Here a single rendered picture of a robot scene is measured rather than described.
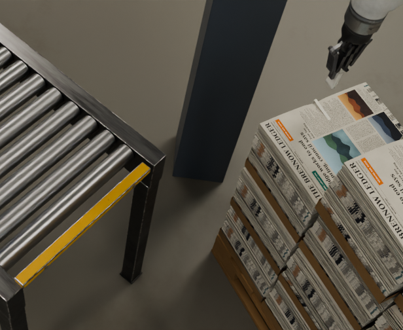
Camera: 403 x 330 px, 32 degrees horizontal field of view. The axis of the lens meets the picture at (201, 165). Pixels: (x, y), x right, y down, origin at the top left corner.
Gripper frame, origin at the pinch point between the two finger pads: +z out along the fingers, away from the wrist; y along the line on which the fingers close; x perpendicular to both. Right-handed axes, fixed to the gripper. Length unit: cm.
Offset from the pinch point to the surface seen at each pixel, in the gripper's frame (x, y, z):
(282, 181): -13.0, -19.1, 21.1
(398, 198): -39.8, -14.9, -10.4
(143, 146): 10, -50, 16
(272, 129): -1.4, -17.0, 13.3
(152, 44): 98, 8, 96
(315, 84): 51, 64, 96
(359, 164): -28.8, -17.7, -10.4
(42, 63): 45, -63, 16
